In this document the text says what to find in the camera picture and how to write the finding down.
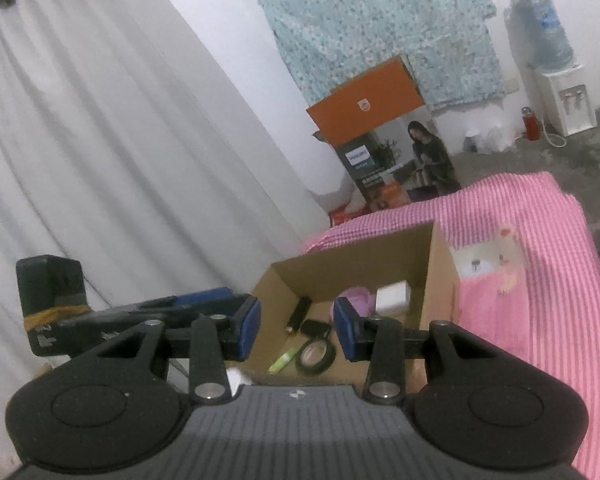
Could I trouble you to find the white curtain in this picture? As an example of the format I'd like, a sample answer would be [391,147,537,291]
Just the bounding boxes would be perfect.
[0,0,326,455]

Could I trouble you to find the blue water jug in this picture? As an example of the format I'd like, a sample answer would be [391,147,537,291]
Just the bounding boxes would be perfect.
[509,0,574,72]

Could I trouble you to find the pink plastic lid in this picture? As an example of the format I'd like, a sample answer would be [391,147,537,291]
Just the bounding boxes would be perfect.
[340,287,376,318]

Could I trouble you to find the black tape roll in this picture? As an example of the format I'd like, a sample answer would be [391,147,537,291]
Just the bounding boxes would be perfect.
[296,338,337,376]

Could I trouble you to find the red packaging bag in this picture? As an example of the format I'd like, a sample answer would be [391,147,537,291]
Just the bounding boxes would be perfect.
[328,205,372,228]

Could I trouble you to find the white water dispenser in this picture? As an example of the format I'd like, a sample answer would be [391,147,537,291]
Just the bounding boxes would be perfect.
[533,63,597,138]

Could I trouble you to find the black key fob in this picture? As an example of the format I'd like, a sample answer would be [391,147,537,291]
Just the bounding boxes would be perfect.
[300,318,332,339]

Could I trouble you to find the black cylinder battery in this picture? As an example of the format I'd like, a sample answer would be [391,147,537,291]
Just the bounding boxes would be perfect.
[285,296,312,335]

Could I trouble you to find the pink checkered cloth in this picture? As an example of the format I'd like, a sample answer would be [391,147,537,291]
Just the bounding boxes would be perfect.
[302,172,600,479]

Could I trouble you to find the orange appliance carton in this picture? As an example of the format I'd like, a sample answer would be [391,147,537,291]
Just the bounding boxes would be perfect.
[308,58,462,211]

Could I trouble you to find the teal floral wall cloth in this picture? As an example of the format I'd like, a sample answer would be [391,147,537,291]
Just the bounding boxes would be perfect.
[259,0,505,110]

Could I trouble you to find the green marker pen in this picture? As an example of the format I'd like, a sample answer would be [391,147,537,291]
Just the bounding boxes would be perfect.
[268,348,298,374]

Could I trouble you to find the white square box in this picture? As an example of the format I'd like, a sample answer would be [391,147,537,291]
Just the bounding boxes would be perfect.
[375,281,412,318]

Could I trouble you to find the brown cardboard box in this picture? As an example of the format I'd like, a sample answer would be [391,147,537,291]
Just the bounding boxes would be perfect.
[238,222,460,388]

